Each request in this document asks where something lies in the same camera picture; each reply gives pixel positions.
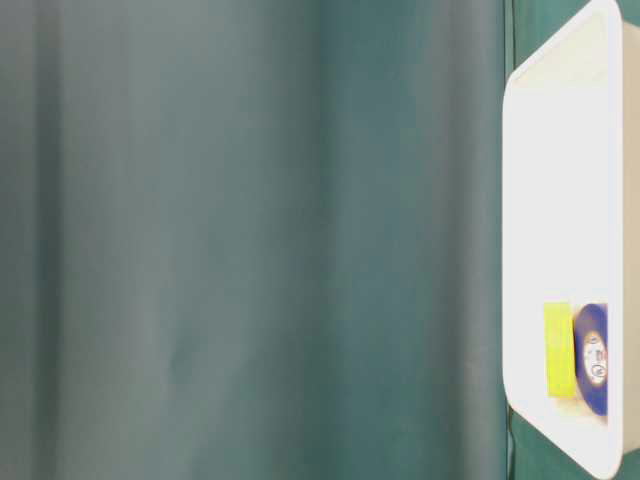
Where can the yellow tape roll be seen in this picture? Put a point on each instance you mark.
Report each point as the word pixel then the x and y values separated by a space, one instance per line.
pixel 559 350

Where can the blue tape roll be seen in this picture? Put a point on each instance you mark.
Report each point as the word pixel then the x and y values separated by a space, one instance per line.
pixel 591 356

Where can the white plastic case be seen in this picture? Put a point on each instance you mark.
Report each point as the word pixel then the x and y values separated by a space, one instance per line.
pixel 562 221

